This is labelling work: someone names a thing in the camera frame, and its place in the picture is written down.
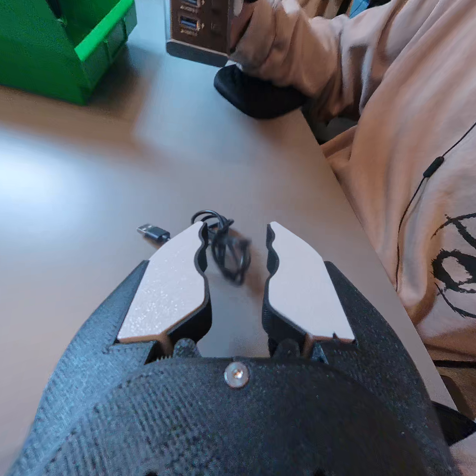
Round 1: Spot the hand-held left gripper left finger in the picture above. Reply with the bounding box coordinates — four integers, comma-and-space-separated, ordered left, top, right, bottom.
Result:
116, 221, 213, 344

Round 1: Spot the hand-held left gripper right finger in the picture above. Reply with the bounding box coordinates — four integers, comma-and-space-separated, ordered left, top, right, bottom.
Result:
261, 221, 356, 343

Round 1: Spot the thin black usb cable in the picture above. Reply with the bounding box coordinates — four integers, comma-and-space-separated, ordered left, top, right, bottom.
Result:
136, 209, 252, 287

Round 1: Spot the long black usb hub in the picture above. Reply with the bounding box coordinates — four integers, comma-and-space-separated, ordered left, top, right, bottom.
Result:
165, 0, 240, 68

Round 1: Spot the green plastic bin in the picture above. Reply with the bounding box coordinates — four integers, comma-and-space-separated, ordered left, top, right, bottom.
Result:
0, 0, 138, 106

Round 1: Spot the black pad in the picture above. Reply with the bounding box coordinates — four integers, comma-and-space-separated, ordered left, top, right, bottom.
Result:
213, 63, 310, 120

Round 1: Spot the person in beige hoodie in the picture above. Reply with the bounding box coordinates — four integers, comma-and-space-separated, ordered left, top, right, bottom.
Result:
309, 0, 476, 363

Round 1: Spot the thin black cord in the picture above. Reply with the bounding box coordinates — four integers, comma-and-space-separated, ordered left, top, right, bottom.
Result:
394, 120, 476, 294

